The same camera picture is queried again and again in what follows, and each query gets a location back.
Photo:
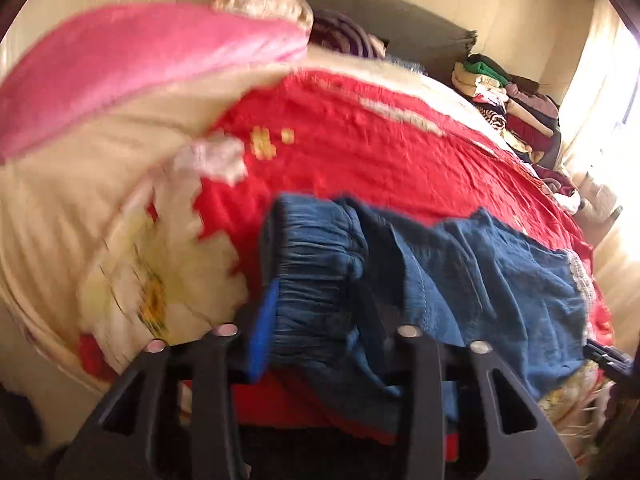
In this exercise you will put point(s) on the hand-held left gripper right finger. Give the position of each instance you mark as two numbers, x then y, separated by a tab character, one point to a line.
425	390

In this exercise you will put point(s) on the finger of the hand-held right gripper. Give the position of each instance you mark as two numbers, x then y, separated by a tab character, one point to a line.
607	357

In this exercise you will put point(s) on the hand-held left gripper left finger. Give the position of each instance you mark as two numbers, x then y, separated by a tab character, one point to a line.
262	330

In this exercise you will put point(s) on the blue denim pants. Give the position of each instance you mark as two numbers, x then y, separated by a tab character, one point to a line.
450	270

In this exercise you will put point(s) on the red floral bedspread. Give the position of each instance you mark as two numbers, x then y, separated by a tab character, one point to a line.
350	145

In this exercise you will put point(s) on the cream bed sheet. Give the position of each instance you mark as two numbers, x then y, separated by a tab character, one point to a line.
60	200

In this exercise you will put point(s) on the pile of folded clothes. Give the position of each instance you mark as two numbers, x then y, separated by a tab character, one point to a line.
520	110

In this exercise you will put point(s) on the white curtain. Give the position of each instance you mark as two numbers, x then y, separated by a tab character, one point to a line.
607	85

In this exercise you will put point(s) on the blue patterned cloth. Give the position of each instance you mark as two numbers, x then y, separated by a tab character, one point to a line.
402	64

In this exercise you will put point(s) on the pink quilt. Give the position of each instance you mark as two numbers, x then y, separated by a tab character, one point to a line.
125	60

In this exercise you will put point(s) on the purple striped pillow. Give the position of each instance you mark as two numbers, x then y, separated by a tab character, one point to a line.
340	35

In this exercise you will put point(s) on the cream floral pillow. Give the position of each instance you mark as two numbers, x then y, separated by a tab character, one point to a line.
270	7

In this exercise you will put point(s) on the grey padded headboard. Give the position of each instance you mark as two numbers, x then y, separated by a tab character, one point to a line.
400	25

